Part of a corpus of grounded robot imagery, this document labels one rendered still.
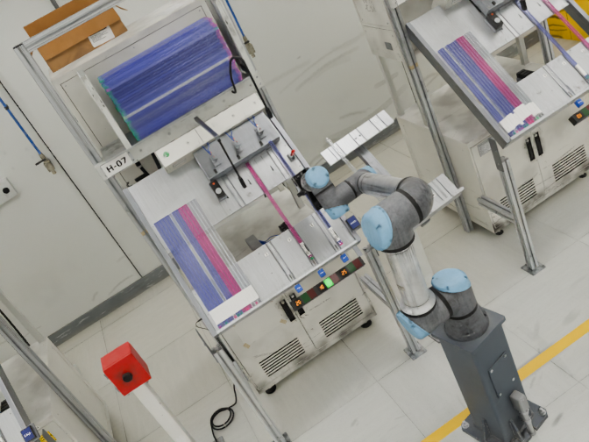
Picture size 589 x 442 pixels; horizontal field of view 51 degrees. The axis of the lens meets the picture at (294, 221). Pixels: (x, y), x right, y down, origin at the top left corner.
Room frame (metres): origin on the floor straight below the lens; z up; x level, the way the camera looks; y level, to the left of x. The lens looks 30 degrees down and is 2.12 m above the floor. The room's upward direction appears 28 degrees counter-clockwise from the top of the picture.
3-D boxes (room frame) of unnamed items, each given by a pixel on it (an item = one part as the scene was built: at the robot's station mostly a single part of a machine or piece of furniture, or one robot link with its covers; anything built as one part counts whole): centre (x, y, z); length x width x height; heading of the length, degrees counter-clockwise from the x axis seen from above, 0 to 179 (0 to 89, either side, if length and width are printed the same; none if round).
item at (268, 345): (2.63, 0.25, 0.31); 0.70 x 0.65 x 0.62; 100
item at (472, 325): (1.55, -0.36, 0.60); 0.15 x 0.15 x 0.10
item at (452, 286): (1.55, -0.35, 0.72); 0.13 x 0.12 x 0.14; 105
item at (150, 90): (2.52, 0.17, 1.52); 0.51 x 0.13 x 0.27; 100
